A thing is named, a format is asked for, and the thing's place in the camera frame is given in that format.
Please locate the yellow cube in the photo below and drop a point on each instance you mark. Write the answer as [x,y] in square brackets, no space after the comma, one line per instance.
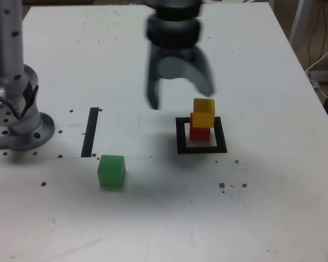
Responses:
[203,116]

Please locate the white metal post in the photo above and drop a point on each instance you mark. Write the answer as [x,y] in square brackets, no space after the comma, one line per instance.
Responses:
[296,21]

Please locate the black tape square outline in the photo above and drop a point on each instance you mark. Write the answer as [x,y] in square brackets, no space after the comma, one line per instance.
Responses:
[180,133]

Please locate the red cube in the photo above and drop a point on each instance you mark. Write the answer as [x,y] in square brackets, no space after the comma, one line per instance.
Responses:
[199,133]

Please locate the black tape strip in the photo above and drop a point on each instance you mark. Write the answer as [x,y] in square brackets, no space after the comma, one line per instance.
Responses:
[89,133]

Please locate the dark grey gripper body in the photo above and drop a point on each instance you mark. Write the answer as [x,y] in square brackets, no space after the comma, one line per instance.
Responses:
[175,52]

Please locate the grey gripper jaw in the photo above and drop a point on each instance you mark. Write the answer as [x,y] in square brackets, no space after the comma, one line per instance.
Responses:
[202,76]
[152,87]

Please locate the green cube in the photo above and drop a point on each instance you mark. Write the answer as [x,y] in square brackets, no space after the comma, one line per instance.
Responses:
[111,172]

